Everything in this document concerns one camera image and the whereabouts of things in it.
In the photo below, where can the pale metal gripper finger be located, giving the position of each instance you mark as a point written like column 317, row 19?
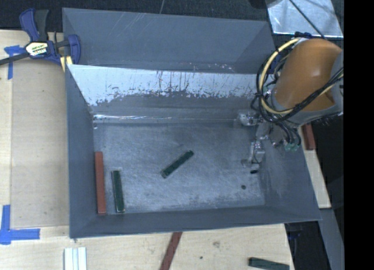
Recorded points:
column 257, row 147
column 257, row 157

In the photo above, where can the red-brown flat block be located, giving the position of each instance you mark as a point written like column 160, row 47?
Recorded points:
column 171, row 251
column 308, row 137
column 100, row 184

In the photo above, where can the grey metal bin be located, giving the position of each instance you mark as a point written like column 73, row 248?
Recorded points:
column 187, row 152

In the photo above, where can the dark green flat block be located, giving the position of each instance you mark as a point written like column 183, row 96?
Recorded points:
column 177, row 164
column 267, row 263
column 118, row 191

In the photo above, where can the pale wood board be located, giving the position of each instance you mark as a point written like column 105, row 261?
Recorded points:
column 38, row 146

